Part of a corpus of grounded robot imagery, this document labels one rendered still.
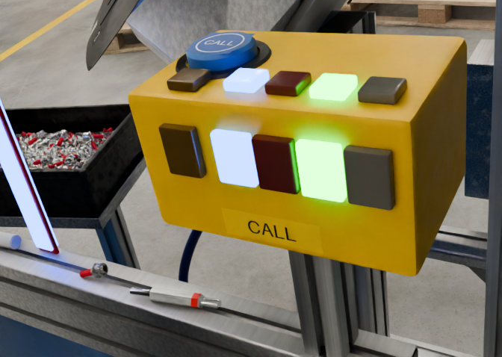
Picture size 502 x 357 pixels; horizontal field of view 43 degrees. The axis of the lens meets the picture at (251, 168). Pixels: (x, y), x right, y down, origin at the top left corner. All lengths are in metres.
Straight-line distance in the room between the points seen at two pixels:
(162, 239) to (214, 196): 1.76
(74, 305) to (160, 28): 0.31
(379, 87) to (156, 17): 0.46
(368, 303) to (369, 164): 0.83
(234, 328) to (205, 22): 0.36
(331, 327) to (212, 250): 1.58
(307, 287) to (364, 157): 0.15
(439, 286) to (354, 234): 1.47
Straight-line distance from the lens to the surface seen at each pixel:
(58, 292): 0.60
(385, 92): 0.29
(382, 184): 0.29
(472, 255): 1.02
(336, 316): 0.42
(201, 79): 0.33
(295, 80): 0.31
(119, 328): 0.57
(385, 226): 0.31
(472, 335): 1.66
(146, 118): 0.35
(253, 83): 0.31
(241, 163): 0.32
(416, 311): 1.71
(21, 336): 0.77
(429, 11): 3.48
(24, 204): 0.60
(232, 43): 0.36
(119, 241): 0.85
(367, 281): 1.07
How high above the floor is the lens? 1.20
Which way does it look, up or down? 30 degrees down
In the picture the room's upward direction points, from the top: 11 degrees counter-clockwise
